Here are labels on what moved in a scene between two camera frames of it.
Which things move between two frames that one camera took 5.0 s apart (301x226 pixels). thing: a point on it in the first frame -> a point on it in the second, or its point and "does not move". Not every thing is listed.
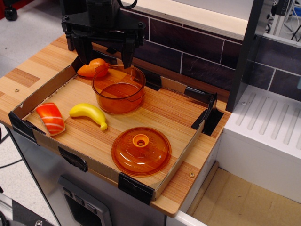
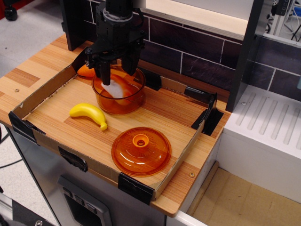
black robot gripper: [103, 20] -> [118, 32]
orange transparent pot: [117, 90] does not move
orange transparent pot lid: [141, 151] does not move
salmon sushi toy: [51, 118] -> [118, 88]
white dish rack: [261, 141] does not move
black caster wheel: [11, 13] does not move
